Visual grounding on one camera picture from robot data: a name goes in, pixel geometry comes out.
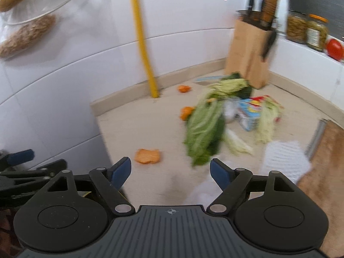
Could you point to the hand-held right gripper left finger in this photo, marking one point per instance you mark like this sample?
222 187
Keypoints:
121 170

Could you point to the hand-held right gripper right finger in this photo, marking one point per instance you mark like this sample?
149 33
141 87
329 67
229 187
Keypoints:
219 170

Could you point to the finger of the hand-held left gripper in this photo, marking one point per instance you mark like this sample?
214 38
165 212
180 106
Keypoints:
40 173
20 157

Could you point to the white stalked cabbage leaf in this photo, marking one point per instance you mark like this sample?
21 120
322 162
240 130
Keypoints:
237 145

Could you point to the light green cabbage leaf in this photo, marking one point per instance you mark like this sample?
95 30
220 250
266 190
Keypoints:
201 129

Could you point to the orange carrot piece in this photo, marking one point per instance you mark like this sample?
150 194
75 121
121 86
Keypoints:
184 88
186 113

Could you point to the clear plastic bag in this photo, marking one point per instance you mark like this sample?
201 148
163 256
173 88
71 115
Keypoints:
229 110

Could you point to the blue red carton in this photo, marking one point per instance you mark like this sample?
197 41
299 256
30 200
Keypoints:
248 115

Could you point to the pale yellow cabbage leaf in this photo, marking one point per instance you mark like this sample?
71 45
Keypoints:
264 123

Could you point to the white foam fruit net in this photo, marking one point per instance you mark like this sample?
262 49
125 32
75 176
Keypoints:
286 161

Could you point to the blue white strip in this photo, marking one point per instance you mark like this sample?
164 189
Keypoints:
208 79

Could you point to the wooden cutting board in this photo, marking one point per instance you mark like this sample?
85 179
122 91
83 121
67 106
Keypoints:
322 172

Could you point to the wooden knife block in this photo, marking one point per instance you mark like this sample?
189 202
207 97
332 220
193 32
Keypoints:
242 53

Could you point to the yellow pipe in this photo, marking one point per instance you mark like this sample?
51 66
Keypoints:
142 37

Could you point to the glass jar of beans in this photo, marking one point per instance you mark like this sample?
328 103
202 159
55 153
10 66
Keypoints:
295 28

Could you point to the glass jar orange lid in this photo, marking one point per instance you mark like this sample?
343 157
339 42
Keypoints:
315 35

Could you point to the red tomato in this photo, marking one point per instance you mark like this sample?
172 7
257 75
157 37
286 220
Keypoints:
336 49

